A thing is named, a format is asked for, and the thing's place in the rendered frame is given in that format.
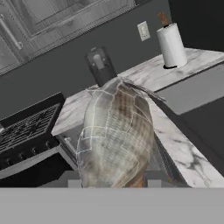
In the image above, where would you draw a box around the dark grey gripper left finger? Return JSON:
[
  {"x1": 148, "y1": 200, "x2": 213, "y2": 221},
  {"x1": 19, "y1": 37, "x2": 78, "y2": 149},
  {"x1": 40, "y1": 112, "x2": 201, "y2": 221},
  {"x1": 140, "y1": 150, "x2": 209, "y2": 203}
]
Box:
[{"x1": 38, "y1": 171, "x2": 83, "y2": 189}]

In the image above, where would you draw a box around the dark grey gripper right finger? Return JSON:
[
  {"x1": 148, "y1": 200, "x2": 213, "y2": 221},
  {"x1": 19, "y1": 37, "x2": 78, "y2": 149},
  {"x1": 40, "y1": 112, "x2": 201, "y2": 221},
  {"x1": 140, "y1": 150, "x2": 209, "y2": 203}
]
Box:
[{"x1": 144, "y1": 171, "x2": 189, "y2": 189}]

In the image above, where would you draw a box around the black fridge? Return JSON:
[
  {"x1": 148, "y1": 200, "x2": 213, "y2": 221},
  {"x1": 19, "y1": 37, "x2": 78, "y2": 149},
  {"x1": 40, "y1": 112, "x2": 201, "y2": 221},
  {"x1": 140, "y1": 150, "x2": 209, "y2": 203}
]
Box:
[{"x1": 168, "y1": 0, "x2": 224, "y2": 53}]

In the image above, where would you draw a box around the grey drawer front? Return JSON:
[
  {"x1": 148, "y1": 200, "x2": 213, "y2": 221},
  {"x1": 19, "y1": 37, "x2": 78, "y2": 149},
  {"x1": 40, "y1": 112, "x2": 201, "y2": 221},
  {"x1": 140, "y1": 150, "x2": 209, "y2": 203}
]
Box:
[{"x1": 55, "y1": 132, "x2": 79, "y2": 170}]

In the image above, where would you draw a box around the grey oven front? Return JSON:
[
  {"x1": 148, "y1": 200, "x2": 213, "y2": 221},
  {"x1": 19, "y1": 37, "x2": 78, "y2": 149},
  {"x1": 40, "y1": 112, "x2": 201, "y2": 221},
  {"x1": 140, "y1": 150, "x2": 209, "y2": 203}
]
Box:
[{"x1": 0, "y1": 144, "x2": 79, "y2": 188}]

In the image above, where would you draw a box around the black hob with grates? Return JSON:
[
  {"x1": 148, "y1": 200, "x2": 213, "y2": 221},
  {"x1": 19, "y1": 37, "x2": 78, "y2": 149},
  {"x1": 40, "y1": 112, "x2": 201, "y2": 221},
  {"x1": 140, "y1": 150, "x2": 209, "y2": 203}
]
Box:
[{"x1": 0, "y1": 92, "x2": 67, "y2": 172}]

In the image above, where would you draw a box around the grey cabinet panel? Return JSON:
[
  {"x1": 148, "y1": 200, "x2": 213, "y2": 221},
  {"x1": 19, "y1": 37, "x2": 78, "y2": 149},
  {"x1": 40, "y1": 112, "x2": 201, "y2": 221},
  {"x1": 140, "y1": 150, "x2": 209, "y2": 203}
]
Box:
[{"x1": 155, "y1": 62, "x2": 224, "y2": 116}]

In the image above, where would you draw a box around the dark coffee machine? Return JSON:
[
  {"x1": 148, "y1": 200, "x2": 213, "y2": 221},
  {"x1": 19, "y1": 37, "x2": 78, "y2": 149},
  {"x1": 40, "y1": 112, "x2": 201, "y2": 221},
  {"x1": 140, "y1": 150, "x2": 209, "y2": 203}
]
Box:
[{"x1": 84, "y1": 45, "x2": 118, "y2": 88}]

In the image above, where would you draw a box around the white paper towel roll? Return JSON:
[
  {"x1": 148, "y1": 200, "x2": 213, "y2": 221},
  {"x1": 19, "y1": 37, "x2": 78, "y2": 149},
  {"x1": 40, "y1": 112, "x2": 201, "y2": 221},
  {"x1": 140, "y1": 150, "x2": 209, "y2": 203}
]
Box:
[{"x1": 156, "y1": 11, "x2": 189, "y2": 70}]

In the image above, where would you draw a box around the grey wall cupboard door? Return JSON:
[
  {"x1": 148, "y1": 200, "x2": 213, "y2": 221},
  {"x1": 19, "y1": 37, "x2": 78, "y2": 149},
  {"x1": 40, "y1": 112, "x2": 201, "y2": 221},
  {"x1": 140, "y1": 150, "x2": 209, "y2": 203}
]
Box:
[
  {"x1": 11, "y1": 0, "x2": 138, "y2": 60},
  {"x1": 0, "y1": 11, "x2": 25, "y2": 75}
]

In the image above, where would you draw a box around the white wall socket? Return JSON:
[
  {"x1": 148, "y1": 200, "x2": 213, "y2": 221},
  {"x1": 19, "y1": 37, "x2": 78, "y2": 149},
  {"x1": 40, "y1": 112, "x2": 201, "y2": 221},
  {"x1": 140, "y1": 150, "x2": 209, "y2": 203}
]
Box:
[{"x1": 136, "y1": 20, "x2": 151, "y2": 42}]

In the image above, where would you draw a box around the silver cupboard handle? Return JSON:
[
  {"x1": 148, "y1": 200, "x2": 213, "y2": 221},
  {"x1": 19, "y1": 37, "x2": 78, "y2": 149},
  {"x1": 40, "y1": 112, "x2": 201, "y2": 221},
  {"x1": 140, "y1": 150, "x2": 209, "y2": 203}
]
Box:
[{"x1": 0, "y1": 13, "x2": 24, "y2": 51}]

